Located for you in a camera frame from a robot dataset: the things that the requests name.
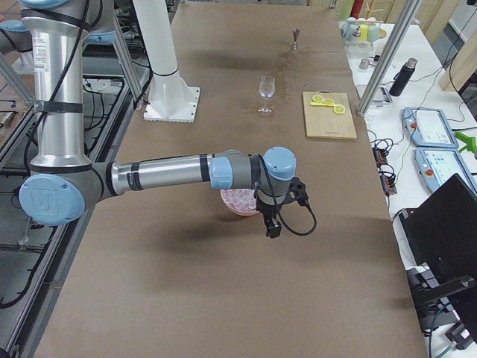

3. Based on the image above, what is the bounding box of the steel double jigger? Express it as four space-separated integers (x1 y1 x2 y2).
292 28 300 51

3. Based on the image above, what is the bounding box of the pile of clear ice cubes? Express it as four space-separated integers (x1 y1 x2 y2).
223 188 259 210

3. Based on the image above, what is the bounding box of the lower teach pendant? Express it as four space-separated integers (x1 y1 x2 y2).
414 147 476 193

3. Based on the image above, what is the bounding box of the black water bottle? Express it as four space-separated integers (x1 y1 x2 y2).
389 57 418 97

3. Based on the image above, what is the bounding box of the green handled grabber tool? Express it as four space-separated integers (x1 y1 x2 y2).
454 131 477 157

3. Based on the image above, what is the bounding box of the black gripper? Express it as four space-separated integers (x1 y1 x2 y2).
256 177 308 239

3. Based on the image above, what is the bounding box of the yellow cup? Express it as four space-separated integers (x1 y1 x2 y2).
358 24 369 42

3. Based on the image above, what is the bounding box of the clear wine glass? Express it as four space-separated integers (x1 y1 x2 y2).
258 75 276 115

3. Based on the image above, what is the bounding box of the wooden cutting board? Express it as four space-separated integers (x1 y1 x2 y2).
303 92 357 140

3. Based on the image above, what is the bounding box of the black monitor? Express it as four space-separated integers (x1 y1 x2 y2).
399 174 476 281

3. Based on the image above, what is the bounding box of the aluminium frame post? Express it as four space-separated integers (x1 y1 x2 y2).
357 0 422 117

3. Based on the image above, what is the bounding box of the pink bowl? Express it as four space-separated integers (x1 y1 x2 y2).
219 188 261 217

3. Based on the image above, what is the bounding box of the middle lemon slice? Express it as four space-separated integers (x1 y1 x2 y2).
323 98 335 106

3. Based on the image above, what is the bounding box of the yellow plastic knife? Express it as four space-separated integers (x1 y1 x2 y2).
310 101 337 108

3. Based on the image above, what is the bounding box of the upper teach pendant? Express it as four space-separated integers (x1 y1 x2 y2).
402 107 458 148

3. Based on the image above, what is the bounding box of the far lemon slice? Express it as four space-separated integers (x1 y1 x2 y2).
333 104 346 114

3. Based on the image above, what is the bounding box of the teach pendant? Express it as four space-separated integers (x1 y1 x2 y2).
414 147 476 193
402 107 458 148

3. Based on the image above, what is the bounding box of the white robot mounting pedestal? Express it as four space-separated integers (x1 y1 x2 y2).
133 0 200 123

